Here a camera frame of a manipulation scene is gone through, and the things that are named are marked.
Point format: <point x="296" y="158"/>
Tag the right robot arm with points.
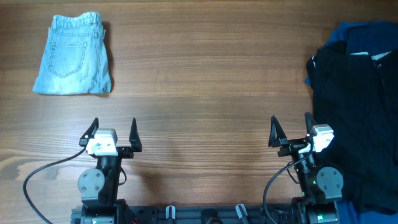
<point x="320" y="184"/>

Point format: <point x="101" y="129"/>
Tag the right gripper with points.
<point x="294" y="145"/>

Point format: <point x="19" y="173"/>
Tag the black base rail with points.
<point x="172" y="214"/>

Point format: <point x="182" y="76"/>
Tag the dark blue garment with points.
<point x="373" y="34"/>

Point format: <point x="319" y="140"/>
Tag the folded light blue jeans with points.
<point x="75" y="60"/>

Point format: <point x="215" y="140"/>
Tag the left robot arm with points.
<point x="99" y="186"/>

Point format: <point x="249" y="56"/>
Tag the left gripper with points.
<point x="126" y="152"/>

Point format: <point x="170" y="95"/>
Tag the black shorts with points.
<point x="354" y="102"/>

